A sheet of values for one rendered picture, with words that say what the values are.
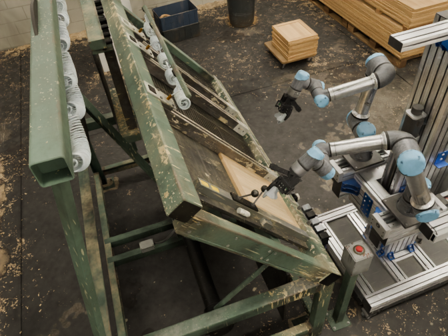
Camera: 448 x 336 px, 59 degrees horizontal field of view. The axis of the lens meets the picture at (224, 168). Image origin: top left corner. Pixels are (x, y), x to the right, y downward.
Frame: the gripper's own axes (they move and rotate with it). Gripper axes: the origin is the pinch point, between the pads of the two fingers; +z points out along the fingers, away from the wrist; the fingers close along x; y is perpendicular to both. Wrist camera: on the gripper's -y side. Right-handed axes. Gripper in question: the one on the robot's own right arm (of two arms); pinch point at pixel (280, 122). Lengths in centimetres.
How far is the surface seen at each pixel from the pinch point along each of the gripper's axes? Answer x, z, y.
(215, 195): 60, 9, 66
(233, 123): -44, 32, 2
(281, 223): 61, 28, 17
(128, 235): -41, 155, 53
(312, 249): 68, 43, -10
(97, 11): -109, -2, 100
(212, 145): 12, 15, 47
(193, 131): 11, 7, 62
